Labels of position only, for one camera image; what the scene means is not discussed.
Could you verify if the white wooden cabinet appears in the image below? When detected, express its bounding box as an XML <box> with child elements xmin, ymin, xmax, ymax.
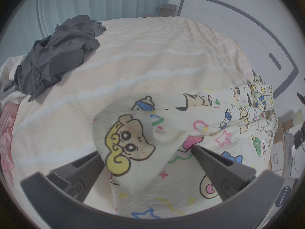
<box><xmin>269</xmin><ymin>109</ymin><xmax>305</xmax><ymax>171</ymax></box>

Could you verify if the blue-green curtain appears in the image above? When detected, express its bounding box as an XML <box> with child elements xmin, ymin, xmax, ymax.
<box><xmin>14</xmin><ymin>0</ymin><xmax>48</xmax><ymax>43</ymax></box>
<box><xmin>38</xmin><ymin>0</ymin><xmax>173</xmax><ymax>37</ymax></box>

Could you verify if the grey and white garment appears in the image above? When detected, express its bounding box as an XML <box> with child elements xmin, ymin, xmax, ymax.
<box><xmin>0</xmin><ymin>55</ymin><xmax>27</xmax><ymax>105</ymax></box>

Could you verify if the pink garment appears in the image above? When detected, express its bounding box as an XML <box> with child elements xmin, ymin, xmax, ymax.
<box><xmin>0</xmin><ymin>102</ymin><xmax>19</xmax><ymax>185</ymax></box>

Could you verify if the bed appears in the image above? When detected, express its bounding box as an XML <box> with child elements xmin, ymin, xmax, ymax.
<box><xmin>0</xmin><ymin>0</ymin><xmax>299</xmax><ymax>214</ymax></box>

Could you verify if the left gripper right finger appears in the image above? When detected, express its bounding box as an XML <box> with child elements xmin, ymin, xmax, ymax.
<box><xmin>192</xmin><ymin>145</ymin><xmax>257</xmax><ymax>202</ymax></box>

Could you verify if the black shirt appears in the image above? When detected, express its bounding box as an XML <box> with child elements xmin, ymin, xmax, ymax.
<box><xmin>14</xmin><ymin>15</ymin><xmax>100</xmax><ymax>102</ymax></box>

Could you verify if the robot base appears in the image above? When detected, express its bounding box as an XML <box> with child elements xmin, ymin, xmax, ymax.
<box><xmin>274</xmin><ymin>131</ymin><xmax>303</xmax><ymax>209</ymax></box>

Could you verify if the grey bedside table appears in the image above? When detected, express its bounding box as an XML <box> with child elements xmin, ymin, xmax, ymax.
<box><xmin>144</xmin><ymin>4</ymin><xmax>177</xmax><ymax>17</ymax></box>

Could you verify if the dark grey garment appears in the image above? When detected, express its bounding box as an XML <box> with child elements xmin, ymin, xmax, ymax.
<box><xmin>90</xmin><ymin>20</ymin><xmax>107</xmax><ymax>36</ymax></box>

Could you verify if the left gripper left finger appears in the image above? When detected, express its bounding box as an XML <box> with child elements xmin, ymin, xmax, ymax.
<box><xmin>46</xmin><ymin>150</ymin><xmax>106</xmax><ymax>203</ymax></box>

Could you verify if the white printed pyjama top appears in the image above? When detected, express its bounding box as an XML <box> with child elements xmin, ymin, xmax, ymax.
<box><xmin>92</xmin><ymin>75</ymin><xmax>279</xmax><ymax>218</ymax></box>

